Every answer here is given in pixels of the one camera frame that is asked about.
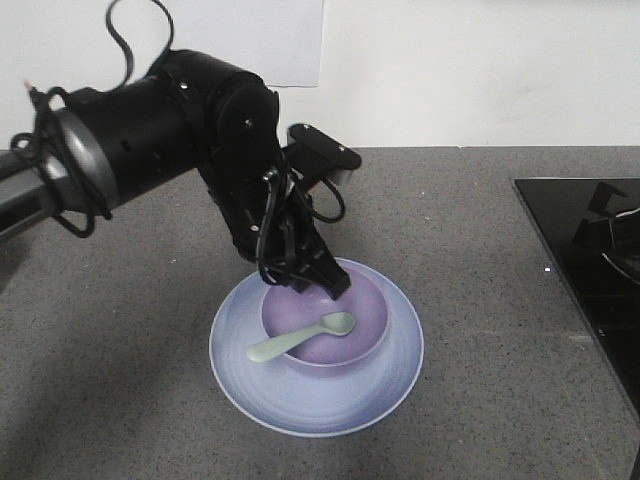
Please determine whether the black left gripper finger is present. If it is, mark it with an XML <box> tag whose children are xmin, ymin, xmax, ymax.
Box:
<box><xmin>304</xmin><ymin>252</ymin><xmax>351</xmax><ymax>300</ymax></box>

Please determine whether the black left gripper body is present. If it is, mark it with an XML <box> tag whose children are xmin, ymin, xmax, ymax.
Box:
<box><xmin>219</xmin><ymin>166</ymin><xmax>331</xmax><ymax>292</ymax></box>

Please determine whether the pale green plastic spoon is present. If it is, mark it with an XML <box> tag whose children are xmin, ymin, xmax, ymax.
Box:
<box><xmin>245</xmin><ymin>312</ymin><xmax>356</xmax><ymax>363</ymax></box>

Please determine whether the lilac plastic bowl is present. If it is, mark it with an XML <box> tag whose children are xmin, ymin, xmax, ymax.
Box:
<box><xmin>261</xmin><ymin>265</ymin><xmax>390</xmax><ymax>377</ymax></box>

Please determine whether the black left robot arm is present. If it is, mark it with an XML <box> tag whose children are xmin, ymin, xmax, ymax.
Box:
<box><xmin>1</xmin><ymin>50</ymin><xmax>361</xmax><ymax>298</ymax></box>

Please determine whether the light blue plate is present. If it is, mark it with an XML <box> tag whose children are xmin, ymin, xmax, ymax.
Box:
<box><xmin>209</xmin><ymin>259</ymin><xmax>424</xmax><ymax>437</ymax></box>

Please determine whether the white paper sheet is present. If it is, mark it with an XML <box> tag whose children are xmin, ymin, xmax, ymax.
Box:
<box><xmin>170</xmin><ymin>0</ymin><xmax>324</xmax><ymax>88</ymax></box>

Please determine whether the black induction cooktop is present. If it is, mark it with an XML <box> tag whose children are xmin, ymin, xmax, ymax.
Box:
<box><xmin>515</xmin><ymin>177</ymin><xmax>639</xmax><ymax>410</ymax></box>

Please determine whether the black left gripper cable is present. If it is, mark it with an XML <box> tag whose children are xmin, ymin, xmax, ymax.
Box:
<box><xmin>257</xmin><ymin>167</ymin><xmax>347</xmax><ymax>286</ymax></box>

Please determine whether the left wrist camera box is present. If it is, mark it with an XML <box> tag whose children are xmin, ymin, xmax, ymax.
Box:
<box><xmin>284</xmin><ymin>123</ymin><xmax>362</xmax><ymax>191</ymax></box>

